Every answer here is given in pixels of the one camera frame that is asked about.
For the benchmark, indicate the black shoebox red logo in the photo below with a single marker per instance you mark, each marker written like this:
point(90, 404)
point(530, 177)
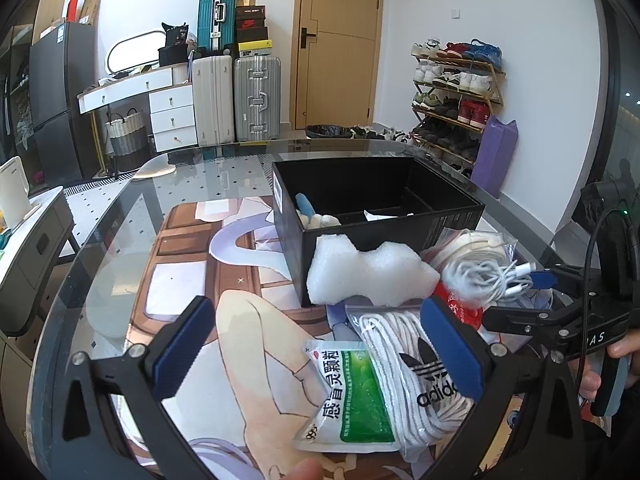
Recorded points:
point(251, 24)

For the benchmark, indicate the black cardboard box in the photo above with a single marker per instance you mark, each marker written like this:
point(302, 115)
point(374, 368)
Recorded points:
point(350, 180)

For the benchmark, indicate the grey side cabinet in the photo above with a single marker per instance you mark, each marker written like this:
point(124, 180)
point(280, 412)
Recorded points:
point(35, 260)

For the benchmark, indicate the rows of racked shoes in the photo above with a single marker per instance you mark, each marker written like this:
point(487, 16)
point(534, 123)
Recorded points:
point(480, 50)

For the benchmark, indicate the person's right hand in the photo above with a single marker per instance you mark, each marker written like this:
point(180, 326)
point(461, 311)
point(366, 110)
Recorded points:
point(627, 349)

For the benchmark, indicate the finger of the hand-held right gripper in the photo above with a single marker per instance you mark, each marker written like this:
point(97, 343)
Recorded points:
point(545, 279)
point(520, 322)

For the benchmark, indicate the white diamond-pattern rug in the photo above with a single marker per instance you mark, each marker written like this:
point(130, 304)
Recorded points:
point(100, 200)

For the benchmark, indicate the red packet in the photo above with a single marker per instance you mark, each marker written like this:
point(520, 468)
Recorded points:
point(460, 310)

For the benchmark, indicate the white dresser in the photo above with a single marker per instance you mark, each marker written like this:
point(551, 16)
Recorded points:
point(172, 120)

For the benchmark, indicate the black shoebox white print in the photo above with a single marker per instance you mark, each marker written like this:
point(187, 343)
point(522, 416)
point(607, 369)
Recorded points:
point(250, 12)

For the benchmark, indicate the purple bag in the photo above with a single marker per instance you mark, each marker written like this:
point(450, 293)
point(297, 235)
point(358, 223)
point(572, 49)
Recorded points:
point(492, 160)

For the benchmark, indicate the plain black shoebox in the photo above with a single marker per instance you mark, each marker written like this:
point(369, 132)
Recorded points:
point(253, 35)

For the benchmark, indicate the red flat box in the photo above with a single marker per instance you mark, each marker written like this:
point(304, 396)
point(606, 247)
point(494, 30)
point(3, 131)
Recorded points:
point(73, 7)

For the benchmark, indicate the silver suitcase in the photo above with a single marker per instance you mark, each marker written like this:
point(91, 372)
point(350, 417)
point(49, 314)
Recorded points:
point(257, 100)

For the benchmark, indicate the white suitcase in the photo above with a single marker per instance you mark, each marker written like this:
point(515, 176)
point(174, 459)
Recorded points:
point(212, 105)

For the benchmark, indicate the light blue soft item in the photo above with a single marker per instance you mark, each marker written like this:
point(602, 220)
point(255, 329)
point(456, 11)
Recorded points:
point(305, 205)

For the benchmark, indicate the white appliance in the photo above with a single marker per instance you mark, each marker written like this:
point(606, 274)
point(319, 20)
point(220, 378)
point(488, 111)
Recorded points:
point(12, 195)

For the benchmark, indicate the bagged white shoelaces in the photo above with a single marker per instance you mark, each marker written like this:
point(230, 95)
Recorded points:
point(400, 340)

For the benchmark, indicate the scattered loose shoe pairs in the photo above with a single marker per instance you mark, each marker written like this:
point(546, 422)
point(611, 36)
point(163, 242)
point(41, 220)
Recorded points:
point(380, 134)

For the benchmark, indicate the green white medicine packet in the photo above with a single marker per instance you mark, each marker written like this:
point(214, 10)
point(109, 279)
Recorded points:
point(360, 395)

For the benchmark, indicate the wooden shoe rack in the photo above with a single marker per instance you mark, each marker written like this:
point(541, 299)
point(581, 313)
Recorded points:
point(465, 61)

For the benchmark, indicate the black bag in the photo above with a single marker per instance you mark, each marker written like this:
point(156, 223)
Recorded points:
point(172, 47)

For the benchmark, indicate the person's left hand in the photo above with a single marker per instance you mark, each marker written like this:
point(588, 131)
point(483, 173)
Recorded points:
point(300, 471)

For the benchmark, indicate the white trash bin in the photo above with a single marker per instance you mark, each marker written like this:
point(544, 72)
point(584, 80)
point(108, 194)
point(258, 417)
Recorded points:
point(330, 131)

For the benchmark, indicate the brown cardboard shoebox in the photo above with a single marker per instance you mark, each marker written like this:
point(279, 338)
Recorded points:
point(249, 3)

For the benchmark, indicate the flat cardboard box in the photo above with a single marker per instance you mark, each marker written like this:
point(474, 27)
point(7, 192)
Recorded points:
point(91, 7)

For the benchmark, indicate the printed desk mat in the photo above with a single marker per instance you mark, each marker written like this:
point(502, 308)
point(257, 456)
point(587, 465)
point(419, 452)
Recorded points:
point(260, 330)

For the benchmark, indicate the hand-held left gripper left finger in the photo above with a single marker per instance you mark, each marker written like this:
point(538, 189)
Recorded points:
point(182, 350)

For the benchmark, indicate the wooden door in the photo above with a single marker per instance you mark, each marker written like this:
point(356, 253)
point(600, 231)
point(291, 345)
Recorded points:
point(340, 75)

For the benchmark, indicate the small clear plastic bag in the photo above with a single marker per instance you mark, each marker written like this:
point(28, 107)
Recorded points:
point(322, 221)

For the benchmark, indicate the white foam block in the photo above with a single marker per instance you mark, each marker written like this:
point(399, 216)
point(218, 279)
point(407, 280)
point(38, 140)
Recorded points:
point(360, 275)

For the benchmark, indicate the black refrigerator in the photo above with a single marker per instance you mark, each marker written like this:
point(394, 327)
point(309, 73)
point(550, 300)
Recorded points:
point(60, 110)

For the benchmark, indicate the oval mirror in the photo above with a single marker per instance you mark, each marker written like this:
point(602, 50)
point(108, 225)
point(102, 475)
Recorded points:
point(132, 52)

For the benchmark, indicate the woven laundry basket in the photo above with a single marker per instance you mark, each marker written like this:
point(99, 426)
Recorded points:
point(127, 140)

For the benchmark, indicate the yellow black shoebox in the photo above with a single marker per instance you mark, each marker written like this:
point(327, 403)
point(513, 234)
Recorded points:
point(255, 47)

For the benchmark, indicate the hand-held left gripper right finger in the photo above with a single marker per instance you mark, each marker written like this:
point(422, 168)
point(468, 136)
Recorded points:
point(450, 350)

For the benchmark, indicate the teal suitcase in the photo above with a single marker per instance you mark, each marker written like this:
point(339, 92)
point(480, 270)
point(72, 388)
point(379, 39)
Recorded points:
point(212, 20)

